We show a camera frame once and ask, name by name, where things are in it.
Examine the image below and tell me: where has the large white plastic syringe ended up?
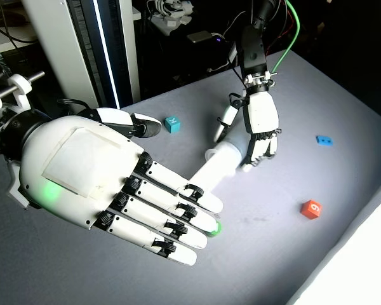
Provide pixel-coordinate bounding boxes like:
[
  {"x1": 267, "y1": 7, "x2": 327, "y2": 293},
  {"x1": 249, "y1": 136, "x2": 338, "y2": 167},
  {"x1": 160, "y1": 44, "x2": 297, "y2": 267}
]
[{"x1": 187, "y1": 132, "x2": 253, "y2": 193}]

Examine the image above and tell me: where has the teal cube with letter K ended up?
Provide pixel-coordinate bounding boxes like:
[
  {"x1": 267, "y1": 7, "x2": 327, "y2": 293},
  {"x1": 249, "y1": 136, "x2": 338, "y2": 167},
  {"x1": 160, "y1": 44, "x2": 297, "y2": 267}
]
[{"x1": 164, "y1": 115, "x2": 181, "y2": 134}]

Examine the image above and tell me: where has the grey flat box device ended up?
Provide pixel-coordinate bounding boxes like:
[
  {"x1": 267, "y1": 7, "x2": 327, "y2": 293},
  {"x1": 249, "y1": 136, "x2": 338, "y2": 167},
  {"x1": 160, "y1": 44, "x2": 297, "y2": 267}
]
[{"x1": 186, "y1": 30, "x2": 213, "y2": 44}]

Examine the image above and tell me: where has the red cube with number 9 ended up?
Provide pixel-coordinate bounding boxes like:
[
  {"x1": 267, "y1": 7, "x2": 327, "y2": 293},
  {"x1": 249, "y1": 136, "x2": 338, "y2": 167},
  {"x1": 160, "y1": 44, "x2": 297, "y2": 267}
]
[{"x1": 300, "y1": 200, "x2": 323, "y2": 220}]

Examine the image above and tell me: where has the green cylinder with letter N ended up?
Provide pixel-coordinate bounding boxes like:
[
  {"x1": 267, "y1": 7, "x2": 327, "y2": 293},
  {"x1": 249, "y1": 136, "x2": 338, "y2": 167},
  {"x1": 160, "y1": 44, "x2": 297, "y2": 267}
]
[{"x1": 208, "y1": 222, "x2": 223, "y2": 238}]

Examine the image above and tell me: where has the white clutter pile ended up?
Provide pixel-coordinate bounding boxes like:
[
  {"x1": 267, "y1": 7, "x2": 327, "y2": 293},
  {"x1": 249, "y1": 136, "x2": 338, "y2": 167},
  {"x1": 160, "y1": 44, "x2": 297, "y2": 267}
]
[{"x1": 147, "y1": 0, "x2": 194, "y2": 36}]

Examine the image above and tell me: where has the grey table cloth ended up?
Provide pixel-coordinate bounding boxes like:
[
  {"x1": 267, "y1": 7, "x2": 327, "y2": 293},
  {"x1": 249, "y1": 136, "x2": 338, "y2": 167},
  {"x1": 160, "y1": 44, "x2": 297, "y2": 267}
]
[{"x1": 0, "y1": 49, "x2": 381, "y2": 305}]

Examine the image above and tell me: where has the green cable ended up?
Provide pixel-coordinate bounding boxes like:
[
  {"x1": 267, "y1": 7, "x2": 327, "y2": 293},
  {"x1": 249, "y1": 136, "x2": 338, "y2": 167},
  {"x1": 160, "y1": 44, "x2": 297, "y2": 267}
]
[{"x1": 271, "y1": 0, "x2": 301, "y2": 74}]

